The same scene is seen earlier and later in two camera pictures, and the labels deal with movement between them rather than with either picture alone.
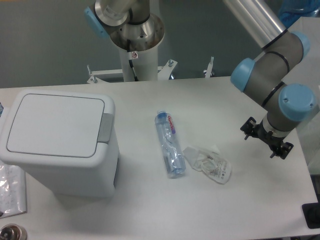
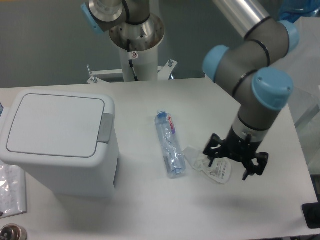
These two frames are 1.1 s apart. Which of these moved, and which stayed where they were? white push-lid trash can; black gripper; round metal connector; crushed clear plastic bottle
Moved: black gripper
Stayed: round metal connector; white push-lid trash can; crushed clear plastic bottle
